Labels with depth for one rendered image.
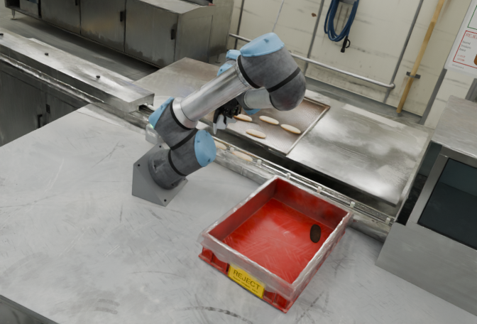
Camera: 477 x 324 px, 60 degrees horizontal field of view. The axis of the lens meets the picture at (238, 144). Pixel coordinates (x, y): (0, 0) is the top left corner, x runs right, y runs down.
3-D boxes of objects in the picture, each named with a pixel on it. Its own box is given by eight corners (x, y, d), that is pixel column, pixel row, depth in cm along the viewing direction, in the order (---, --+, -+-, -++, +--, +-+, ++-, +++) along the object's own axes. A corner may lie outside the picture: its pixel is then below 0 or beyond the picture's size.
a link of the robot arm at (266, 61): (165, 155, 142) (297, 77, 115) (137, 121, 138) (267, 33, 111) (179, 138, 152) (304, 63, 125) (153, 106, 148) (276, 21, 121)
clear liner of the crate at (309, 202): (192, 256, 127) (196, 232, 122) (270, 192, 164) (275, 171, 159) (287, 319, 113) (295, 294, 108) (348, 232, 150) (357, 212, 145)
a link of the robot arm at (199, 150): (187, 181, 145) (215, 166, 139) (162, 152, 142) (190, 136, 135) (198, 163, 155) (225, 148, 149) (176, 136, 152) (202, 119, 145)
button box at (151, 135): (143, 146, 186) (144, 124, 181) (155, 140, 192) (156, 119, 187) (157, 153, 183) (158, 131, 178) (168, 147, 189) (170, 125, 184)
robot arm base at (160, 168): (170, 197, 150) (189, 187, 145) (142, 168, 145) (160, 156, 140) (183, 173, 162) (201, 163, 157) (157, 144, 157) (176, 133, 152)
